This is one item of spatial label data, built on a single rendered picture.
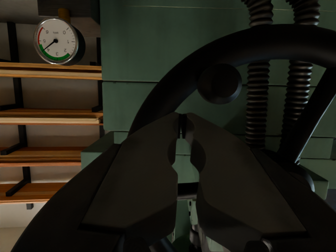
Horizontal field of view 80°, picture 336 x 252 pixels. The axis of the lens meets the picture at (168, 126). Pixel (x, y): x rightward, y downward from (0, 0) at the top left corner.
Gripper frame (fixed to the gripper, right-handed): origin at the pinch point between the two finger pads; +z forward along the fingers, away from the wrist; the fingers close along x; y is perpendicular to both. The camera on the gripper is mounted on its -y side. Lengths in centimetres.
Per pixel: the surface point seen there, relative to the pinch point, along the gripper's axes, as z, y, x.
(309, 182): 1.5, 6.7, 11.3
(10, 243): 132, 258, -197
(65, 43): 18.9, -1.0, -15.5
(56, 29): 19.5, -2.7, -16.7
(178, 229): 30, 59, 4
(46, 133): 212, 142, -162
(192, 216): 22.6, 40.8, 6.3
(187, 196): 2.2, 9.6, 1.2
